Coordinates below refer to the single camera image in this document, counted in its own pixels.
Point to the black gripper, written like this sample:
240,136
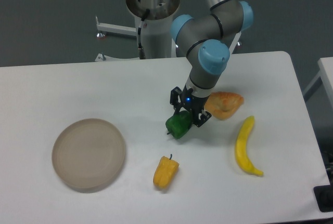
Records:
192,99

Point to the green bell pepper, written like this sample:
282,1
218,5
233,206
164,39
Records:
179,124

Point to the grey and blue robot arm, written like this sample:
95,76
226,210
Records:
200,40

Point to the yellow bell pepper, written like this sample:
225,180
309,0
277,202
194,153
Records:
165,172

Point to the orange pastry bread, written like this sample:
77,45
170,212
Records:
223,105

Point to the yellow banana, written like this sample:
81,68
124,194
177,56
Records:
241,155

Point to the beige round plate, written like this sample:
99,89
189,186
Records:
88,155

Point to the white side table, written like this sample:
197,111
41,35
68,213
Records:
323,77

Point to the black device at table edge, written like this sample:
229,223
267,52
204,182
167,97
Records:
323,195

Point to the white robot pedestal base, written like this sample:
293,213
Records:
153,19

